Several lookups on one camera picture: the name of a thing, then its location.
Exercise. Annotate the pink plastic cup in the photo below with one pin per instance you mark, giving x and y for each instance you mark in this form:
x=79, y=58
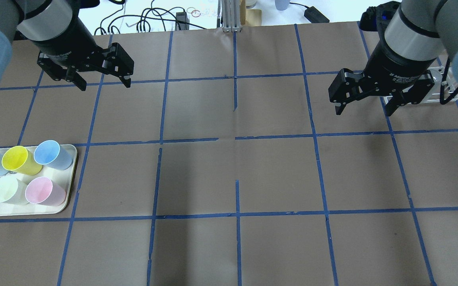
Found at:
x=43, y=191

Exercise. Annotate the black power adapter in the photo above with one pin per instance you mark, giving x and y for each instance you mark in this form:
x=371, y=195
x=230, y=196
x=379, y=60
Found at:
x=314, y=16

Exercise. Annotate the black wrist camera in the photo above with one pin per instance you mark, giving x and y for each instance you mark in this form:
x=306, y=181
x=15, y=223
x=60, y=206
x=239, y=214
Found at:
x=376, y=15

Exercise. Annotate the blue plastic cup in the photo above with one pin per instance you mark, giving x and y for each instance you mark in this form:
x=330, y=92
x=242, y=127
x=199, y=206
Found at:
x=52, y=154

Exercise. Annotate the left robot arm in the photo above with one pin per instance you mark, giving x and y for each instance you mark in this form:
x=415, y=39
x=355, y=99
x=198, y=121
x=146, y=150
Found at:
x=36, y=20

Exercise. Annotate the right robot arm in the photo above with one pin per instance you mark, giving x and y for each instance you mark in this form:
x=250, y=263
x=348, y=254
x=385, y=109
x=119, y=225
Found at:
x=412, y=33

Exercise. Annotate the pale green plastic cup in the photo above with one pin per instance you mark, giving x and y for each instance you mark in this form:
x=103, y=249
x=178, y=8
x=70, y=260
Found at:
x=12, y=191

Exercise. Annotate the yellow plastic cup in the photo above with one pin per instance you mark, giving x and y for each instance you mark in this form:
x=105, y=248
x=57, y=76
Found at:
x=20, y=160

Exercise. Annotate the aluminium frame post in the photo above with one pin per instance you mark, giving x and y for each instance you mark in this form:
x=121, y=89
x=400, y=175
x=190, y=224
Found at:
x=231, y=15

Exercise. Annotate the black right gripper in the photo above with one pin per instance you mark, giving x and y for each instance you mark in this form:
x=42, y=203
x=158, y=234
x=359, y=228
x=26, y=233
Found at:
x=396, y=63

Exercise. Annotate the cream plastic tray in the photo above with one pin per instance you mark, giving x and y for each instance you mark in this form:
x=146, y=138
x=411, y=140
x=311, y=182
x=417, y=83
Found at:
x=61, y=177

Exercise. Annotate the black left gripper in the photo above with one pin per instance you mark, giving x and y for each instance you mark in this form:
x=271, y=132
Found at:
x=68, y=44

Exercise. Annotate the white wire cup rack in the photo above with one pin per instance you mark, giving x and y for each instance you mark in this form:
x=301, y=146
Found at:
x=445, y=87

